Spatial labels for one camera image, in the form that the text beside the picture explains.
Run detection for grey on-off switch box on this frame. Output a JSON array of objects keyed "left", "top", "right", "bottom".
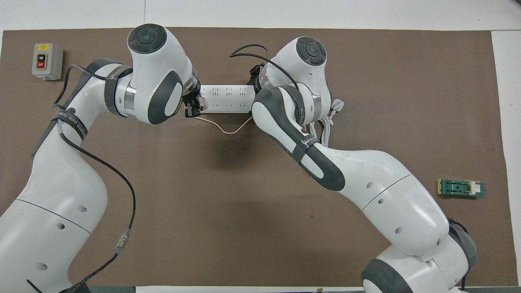
[{"left": 32, "top": 43, "right": 64, "bottom": 81}]

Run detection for white power strip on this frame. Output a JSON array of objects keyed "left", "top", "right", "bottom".
[{"left": 198, "top": 85, "right": 258, "bottom": 114}]

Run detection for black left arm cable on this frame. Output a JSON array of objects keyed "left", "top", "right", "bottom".
[{"left": 28, "top": 63, "right": 136, "bottom": 293}]

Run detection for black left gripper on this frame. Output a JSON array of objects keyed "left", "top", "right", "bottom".
[{"left": 182, "top": 90, "right": 203, "bottom": 118}]

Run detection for white power cord with plug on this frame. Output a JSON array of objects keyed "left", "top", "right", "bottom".
[{"left": 309, "top": 99, "right": 346, "bottom": 148}]

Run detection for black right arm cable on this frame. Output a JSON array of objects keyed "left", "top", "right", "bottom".
[{"left": 230, "top": 44, "right": 302, "bottom": 95}]

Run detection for pink charging cable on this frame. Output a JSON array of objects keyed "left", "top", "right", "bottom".
[{"left": 195, "top": 116, "right": 254, "bottom": 135}]

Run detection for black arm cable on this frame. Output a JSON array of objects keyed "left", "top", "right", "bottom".
[
  {"left": 28, "top": 63, "right": 136, "bottom": 293},
  {"left": 230, "top": 44, "right": 302, "bottom": 95}
]

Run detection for brown table mat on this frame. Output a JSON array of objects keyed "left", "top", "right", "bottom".
[{"left": 1, "top": 27, "right": 519, "bottom": 287}]

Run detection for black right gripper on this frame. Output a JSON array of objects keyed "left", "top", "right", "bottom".
[{"left": 249, "top": 64, "right": 265, "bottom": 94}]

